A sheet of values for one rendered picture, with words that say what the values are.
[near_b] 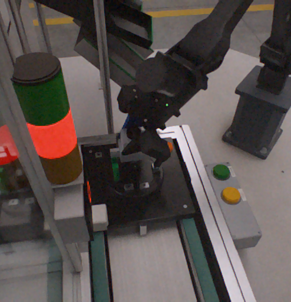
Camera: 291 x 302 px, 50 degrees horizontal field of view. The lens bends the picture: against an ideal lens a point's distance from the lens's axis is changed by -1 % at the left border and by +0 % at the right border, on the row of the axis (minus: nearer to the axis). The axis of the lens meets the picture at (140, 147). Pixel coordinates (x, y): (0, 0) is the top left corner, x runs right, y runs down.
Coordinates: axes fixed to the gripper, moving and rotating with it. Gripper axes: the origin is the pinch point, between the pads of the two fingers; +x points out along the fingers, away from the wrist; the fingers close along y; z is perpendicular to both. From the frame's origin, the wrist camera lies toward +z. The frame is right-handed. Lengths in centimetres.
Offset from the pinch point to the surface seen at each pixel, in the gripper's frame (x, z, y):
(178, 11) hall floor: 21, -149, -292
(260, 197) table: -2.9, -42.3, 5.0
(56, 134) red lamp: -10.9, 23.6, 21.0
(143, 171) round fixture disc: 7.6, -9.9, 0.3
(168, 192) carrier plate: 6.0, -14.8, 5.9
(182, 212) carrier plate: 4.7, -16.3, 11.6
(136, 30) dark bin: -10.7, 1.5, -26.8
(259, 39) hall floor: -20, -196, -217
